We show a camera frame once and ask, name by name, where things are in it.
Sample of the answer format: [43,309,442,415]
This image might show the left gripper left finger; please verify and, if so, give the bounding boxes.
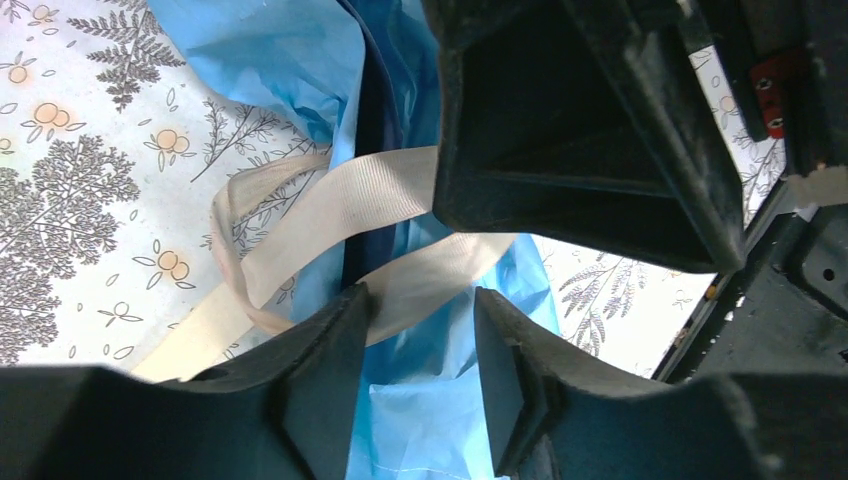
[1,284,371,479]

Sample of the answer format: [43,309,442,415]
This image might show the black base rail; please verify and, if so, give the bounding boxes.
[652,187,847,383]

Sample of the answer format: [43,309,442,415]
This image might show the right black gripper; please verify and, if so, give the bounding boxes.
[675,1,847,193]

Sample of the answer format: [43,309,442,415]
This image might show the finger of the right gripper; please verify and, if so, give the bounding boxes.
[423,1,746,273]

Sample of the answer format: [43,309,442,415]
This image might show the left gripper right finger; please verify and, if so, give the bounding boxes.
[474,288,847,479]

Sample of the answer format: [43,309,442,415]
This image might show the cream printed ribbon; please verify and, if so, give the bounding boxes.
[134,147,514,382]

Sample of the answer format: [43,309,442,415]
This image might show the flower bouquet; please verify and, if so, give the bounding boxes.
[145,0,564,480]

